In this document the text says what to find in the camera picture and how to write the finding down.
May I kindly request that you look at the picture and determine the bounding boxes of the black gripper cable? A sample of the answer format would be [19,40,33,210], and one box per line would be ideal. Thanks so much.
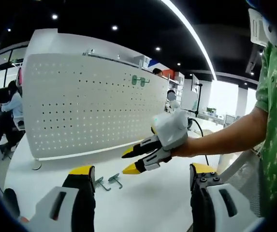
[188,117,211,167]

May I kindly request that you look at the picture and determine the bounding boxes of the black computer mouse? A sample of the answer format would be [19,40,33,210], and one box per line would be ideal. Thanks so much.
[3,188,21,218]

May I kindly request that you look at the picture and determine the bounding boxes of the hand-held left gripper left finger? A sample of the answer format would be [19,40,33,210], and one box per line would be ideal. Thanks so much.
[28,165,97,232]

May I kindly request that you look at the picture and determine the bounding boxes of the white perforated mounting plate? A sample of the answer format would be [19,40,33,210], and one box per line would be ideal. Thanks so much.
[21,52,170,171]

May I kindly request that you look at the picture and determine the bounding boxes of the white display panel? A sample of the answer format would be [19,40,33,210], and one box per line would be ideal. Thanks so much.
[191,73,201,94]

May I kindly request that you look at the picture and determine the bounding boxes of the curved ceiling light strip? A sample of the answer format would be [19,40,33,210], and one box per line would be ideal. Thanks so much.
[160,0,218,82]

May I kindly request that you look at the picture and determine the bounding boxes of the grey mesh office chair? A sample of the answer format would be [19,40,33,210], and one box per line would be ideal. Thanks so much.
[219,147,266,218]

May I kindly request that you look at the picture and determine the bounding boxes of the grey metal shelf rack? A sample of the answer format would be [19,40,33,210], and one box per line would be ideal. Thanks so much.
[82,48,153,71]

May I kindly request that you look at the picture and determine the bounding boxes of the white shelf with boxes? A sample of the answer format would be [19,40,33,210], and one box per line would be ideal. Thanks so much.
[167,71,185,107]

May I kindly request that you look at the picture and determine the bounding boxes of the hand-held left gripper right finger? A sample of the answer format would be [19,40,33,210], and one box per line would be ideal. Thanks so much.
[189,163,266,232]

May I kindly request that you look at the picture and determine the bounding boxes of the white chest device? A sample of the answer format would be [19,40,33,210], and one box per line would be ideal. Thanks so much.
[248,8,277,48]

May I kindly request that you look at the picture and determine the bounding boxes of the black tripod stand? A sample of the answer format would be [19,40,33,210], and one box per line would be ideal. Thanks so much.
[188,83,204,118]

